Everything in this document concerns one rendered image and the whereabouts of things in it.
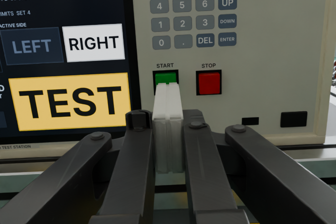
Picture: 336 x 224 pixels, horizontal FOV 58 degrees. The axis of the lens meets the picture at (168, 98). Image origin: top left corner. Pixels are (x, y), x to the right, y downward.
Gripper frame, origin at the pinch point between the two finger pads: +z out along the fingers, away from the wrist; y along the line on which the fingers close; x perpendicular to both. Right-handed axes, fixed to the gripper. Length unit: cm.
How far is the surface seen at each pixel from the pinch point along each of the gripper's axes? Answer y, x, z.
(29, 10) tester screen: -11.2, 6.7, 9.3
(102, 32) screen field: -5.4, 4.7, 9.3
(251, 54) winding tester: 7.3, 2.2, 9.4
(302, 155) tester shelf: 11.6, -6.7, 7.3
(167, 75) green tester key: -0.1, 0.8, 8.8
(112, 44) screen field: -4.6, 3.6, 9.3
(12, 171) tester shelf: -14.0, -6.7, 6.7
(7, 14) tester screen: -13.0, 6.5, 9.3
